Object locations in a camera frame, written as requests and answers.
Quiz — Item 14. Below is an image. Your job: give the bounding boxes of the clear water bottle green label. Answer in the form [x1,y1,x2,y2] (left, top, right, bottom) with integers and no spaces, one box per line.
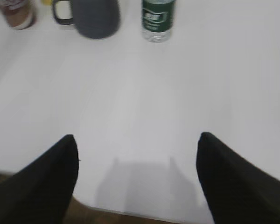
[141,0,176,43]

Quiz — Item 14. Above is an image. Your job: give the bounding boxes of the brown Nescafe coffee bottle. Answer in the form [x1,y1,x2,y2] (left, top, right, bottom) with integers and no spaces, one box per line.
[0,0,35,30]

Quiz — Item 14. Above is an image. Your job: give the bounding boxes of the dark grey mug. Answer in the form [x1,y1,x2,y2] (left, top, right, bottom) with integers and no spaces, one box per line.
[52,0,120,39]

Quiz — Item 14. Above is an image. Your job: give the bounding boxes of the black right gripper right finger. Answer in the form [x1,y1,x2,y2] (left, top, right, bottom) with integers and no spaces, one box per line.
[196,132,280,224]

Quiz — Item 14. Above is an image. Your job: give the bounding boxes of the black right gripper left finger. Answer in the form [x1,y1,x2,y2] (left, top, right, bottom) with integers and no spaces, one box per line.
[0,134,79,224]

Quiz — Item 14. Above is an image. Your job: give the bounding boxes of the yellow plastic cup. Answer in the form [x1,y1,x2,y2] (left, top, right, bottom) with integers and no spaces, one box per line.
[41,0,53,6]

